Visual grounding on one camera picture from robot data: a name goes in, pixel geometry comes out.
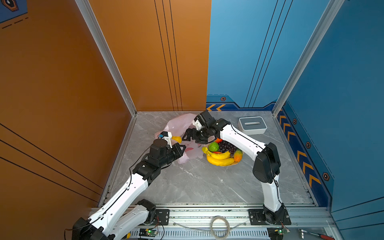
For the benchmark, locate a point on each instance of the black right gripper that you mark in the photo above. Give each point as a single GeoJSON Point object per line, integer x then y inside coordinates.
{"type": "Point", "coordinates": [193, 131]}

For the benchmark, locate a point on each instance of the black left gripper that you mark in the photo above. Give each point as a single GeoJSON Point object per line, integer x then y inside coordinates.
{"type": "Point", "coordinates": [178, 153]}

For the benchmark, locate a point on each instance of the pink plastic bag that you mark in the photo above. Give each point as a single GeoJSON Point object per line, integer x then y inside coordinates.
{"type": "Point", "coordinates": [178, 127]}

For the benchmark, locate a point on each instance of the dark purple grape bunch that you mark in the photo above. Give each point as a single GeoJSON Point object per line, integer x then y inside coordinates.
{"type": "Point", "coordinates": [225, 146]}

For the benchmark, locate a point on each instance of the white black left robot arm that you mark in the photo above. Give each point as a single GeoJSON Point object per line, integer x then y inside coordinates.
{"type": "Point", "coordinates": [111, 221]}

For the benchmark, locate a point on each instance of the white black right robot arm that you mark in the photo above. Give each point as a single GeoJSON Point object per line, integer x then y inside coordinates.
{"type": "Point", "coordinates": [266, 159]}

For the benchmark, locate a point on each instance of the red apple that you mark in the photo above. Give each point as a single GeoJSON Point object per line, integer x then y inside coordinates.
{"type": "Point", "coordinates": [218, 140]}

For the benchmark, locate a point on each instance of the yellow banana bunch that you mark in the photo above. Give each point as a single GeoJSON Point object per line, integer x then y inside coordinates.
{"type": "Point", "coordinates": [221, 160]}

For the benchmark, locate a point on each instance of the beige fruit plate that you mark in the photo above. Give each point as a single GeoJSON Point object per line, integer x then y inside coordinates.
{"type": "Point", "coordinates": [222, 153]}

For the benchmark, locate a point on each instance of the orange green mango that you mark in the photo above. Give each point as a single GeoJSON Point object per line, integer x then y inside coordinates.
{"type": "Point", "coordinates": [238, 155]}

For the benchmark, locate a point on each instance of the white grey tissue box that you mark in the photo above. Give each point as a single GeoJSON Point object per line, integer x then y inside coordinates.
{"type": "Point", "coordinates": [252, 125]}

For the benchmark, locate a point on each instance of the green circuit board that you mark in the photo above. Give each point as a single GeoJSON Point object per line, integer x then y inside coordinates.
{"type": "Point", "coordinates": [148, 233]}

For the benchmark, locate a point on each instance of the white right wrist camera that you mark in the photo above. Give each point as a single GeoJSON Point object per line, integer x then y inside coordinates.
{"type": "Point", "coordinates": [203, 120]}

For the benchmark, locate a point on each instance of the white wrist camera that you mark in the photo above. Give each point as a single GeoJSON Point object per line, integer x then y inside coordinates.
{"type": "Point", "coordinates": [167, 136]}
{"type": "Point", "coordinates": [203, 120]}

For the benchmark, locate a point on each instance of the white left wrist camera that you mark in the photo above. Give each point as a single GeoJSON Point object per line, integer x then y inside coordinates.
{"type": "Point", "coordinates": [167, 136]}

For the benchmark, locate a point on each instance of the aluminium front rail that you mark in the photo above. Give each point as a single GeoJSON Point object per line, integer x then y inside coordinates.
{"type": "Point", "coordinates": [235, 222]}

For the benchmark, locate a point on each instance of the aluminium corner post left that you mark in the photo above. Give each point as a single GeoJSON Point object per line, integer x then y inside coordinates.
{"type": "Point", "coordinates": [101, 42]}

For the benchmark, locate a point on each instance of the aluminium corner post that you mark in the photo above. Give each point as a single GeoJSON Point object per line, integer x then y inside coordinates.
{"type": "Point", "coordinates": [328, 16]}
{"type": "Point", "coordinates": [101, 42]}

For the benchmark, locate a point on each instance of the red handled tool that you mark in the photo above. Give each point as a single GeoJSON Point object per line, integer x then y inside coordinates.
{"type": "Point", "coordinates": [321, 236]}

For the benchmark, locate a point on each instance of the aluminium corner post right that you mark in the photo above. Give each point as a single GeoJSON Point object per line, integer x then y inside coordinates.
{"type": "Point", "coordinates": [328, 16]}

